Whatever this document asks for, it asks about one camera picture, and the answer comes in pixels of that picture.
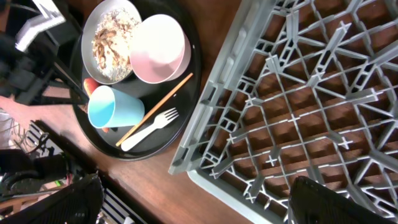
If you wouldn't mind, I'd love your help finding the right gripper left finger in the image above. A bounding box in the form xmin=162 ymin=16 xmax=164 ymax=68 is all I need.
xmin=1 ymin=174 xmax=104 ymax=224

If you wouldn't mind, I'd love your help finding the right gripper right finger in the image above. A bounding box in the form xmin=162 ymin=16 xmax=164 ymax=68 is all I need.
xmin=289 ymin=176 xmax=393 ymax=224

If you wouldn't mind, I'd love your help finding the light blue cup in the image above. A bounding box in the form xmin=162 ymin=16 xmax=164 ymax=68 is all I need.
xmin=88 ymin=85 xmax=145 ymax=129

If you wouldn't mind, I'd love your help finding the pink bowl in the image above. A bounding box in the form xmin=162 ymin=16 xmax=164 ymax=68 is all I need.
xmin=129 ymin=14 xmax=192 ymax=84

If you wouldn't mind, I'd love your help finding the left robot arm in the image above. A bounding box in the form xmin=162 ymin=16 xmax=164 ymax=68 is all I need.
xmin=1 ymin=0 xmax=88 ymax=106

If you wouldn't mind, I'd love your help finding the grey dishwasher rack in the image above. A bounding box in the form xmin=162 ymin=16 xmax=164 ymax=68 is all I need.
xmin=169 ymin=0 xmax=397 ymax=223

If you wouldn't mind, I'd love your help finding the round black serving tray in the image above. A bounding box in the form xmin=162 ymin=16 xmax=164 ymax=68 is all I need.
xmin=70 ymin=0 xmax=201 ymax=161

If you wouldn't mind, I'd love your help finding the wooden chopstick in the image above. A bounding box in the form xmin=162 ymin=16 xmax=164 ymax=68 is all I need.
xmin=116 ymin=73 xmax=193 ymax=146

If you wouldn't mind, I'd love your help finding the white plastic fork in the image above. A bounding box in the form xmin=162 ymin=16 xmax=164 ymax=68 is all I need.
xmin=121 ymin=108 xmax=179 ymax=151

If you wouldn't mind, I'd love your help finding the orange carrot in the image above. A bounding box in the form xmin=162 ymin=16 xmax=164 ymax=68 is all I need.
xmin=82 ymin=78 xmax=109 ymax=133

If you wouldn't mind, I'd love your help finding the grey plate with rice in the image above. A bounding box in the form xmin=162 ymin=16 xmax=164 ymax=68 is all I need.
xmin=81 ymin=0 xmax=142 ymax=85

